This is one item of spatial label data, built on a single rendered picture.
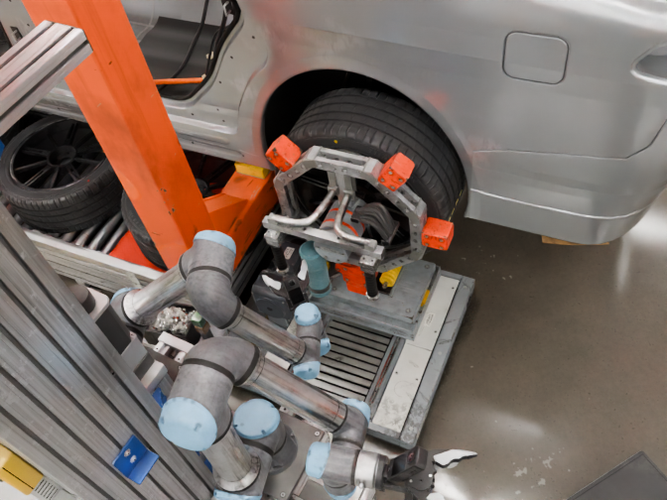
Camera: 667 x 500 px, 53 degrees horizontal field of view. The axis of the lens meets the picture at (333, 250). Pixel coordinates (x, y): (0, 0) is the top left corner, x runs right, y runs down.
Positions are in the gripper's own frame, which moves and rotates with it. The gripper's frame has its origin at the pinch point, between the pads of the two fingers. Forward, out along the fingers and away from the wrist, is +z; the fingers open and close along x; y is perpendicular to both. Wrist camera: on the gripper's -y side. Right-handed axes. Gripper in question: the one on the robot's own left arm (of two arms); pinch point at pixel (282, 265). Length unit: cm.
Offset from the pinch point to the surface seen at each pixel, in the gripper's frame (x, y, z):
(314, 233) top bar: 12.2, -15.0, -4.3
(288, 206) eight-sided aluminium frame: 10.5, -0.8, 23.5
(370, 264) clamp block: 24.2, -12.0, -21.6
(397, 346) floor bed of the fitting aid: 36, 75, -5
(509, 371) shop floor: 75, 83, -32
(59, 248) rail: -86, 44, 91
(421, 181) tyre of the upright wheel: 50, -21, -5
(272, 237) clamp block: -0.2, -11.9, 3.1
